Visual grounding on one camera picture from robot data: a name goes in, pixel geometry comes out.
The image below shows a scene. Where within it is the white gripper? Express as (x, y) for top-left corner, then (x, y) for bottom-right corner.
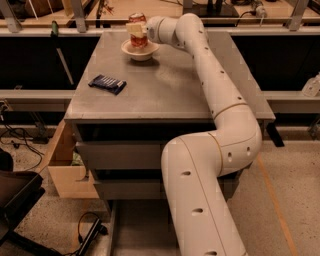
(126, 16), (178, 44)

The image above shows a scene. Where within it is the red coke can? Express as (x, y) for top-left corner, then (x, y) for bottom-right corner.
(128, 13), (148, 48)

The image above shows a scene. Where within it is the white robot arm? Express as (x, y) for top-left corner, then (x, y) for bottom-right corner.
(126, 13), (262, 256)

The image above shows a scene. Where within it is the white paper bowl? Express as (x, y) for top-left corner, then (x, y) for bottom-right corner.
(121, 39), (159, 61)

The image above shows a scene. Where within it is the blue snack packet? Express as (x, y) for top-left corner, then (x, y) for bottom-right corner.
(88, 75), (127, 95)

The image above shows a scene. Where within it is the grey metal drawer cabinet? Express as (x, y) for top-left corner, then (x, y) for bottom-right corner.
(64, 31), (276, 256)

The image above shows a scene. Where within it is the upper grey drawer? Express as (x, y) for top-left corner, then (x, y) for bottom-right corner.
(76, 142), (162, 170)

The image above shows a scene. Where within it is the grey drawer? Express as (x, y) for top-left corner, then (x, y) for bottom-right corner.
(76, 142), (162, 170)
(94, 178), (239, 200)

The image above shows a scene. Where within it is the wooden box on floor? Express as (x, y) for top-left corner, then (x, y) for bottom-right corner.
(46, 121), (98, 199)

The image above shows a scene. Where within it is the lower grey drawer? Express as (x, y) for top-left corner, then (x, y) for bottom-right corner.
(94, 178), (239, 200)

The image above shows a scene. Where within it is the bottom open drawer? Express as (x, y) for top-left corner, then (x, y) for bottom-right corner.
(107, 199), (181, 256)

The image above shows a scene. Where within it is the black chair base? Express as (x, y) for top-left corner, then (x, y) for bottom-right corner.
(0, 149), (62, 256)

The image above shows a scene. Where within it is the black power strip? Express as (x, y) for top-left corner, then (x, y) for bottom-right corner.
(76, 219), (108, 256)

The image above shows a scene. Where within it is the green handled tool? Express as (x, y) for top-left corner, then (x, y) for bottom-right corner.
(50, 20), (74, 85)

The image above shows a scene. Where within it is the black floor cable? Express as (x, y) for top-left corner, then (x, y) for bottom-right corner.
(0, 103), (45, 172)

